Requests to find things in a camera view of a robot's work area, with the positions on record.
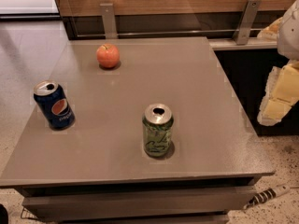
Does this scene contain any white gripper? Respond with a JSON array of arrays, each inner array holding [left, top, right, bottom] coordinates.
[[257, 0, 299, 126]]

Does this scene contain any red apple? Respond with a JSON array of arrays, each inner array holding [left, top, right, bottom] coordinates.
[[96, 44, 120, 68]]

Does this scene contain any green soda can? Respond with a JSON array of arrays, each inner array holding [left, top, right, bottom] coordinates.
[[142, 104, 174, 158]]

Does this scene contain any grey table with drawers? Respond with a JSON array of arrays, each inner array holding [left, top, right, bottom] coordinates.
[[1, 37, 274, 224]]

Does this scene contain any blue Pepsi can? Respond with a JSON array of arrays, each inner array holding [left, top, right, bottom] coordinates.
[[34, 80, 75, 130]]

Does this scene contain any right metal bracket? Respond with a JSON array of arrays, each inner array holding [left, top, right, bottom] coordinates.
[[233, 0, 262, 45]]

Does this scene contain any metal bracket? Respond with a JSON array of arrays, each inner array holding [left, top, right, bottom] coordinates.
[[100, 3, 118, 39], [233, 0, 262, 45]]

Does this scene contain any black white striped cable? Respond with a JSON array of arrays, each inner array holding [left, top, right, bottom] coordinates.
[[242, 184, 292, 210]]

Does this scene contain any left metal bracket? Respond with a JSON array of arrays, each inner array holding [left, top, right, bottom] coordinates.
[[100, 3, 118, 39]]

